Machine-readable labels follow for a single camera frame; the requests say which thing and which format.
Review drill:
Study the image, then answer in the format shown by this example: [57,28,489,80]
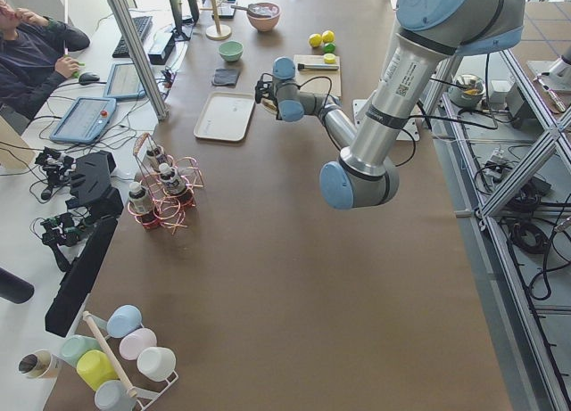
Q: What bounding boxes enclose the aluminium frame post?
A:
[107,0,169,121]

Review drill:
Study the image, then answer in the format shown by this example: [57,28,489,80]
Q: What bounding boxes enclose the copper wire bottle rack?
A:
[127,132,204,234]

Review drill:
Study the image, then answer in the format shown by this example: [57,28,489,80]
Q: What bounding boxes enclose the yellow mug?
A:
[76,349,119,391]

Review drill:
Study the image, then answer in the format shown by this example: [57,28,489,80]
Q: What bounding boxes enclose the white mug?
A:
[137,346,177,382]

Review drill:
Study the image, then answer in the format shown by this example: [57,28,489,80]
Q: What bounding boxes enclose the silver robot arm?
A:
[254,0,525,210]

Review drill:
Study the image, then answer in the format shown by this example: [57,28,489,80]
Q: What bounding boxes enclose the grey blue mug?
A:
[94,380,137,411]

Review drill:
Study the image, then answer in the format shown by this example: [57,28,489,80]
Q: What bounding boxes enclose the blue teach pendant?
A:
[103,63,145,101]
[49,97,117,144]

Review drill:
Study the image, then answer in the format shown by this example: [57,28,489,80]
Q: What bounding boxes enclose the green lime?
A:
[323,42,336,53]

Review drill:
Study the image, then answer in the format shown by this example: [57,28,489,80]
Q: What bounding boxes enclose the seated person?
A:
[1,0,90,119]

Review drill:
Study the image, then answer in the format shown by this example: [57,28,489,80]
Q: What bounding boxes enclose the wooden cup stand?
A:
[203,0,232,41]

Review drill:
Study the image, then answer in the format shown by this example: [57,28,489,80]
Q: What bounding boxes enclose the paper cup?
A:
[18,349,62,379]

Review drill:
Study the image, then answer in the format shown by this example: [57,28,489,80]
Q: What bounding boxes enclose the mint mug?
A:
[60,334,101,367]

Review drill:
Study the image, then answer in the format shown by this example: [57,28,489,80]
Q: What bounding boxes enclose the cream rabbit tray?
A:
[194,91,255,143]

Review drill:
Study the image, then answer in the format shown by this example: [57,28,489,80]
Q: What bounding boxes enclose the steel muddler with black tip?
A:
[297,63,339,71]

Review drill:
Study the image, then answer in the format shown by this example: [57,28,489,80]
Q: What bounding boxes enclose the whole yellow lemon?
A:
[308,33,322,48]
[321,29,335,44]

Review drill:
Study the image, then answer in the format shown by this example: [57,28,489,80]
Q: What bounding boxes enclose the mint green bowl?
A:
[218,41,244,62]

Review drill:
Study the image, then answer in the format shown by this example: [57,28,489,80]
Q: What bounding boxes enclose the black computer mouse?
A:
[79,72,100,85]

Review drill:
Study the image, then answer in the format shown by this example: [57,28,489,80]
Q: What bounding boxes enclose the light blue mug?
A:
[106,305,142,339]

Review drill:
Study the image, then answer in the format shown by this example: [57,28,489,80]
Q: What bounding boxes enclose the wooden cutting board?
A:
[294,54,342,99]

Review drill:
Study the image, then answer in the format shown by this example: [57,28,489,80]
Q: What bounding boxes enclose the tea bottle white cap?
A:
[159,162,186,196]

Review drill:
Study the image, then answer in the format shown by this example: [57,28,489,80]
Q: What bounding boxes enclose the pink bowl with ice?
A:
[246,2,281,32]

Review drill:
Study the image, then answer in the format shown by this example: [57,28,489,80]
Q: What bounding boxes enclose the black keyboard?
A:
[111,15,153,59]

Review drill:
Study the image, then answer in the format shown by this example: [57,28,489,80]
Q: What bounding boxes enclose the folded grey cloth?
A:
[211,68,241,87]

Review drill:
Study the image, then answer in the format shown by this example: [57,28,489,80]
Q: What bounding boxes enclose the steel ice scoop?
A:
[230,4,272,18]

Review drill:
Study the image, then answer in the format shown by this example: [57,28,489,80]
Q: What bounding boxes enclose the half lemon slice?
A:
[323,53,336,64]

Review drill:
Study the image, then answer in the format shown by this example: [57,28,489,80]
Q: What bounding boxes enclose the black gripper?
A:
[254,73,278,111]

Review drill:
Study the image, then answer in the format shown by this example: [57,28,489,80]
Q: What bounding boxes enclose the pink mug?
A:
[119,327,157,361]

